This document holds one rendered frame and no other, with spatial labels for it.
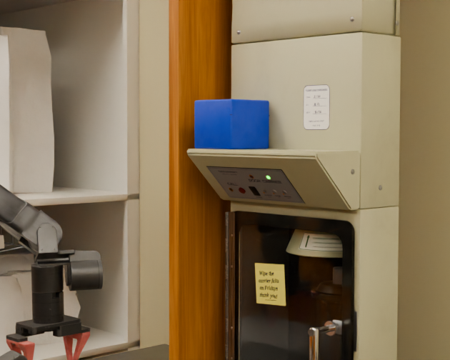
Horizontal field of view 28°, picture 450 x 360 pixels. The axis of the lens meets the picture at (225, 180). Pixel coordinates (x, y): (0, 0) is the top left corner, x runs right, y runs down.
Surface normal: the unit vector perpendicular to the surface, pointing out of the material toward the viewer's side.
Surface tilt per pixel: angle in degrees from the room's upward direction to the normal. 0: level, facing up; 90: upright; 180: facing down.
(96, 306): 90
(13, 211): 64
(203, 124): 90
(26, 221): 72
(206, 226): 90
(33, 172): 89
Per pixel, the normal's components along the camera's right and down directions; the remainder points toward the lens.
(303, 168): -0.51, 0.73
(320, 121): -0.73, 0.04
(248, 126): 0.69, 0.04
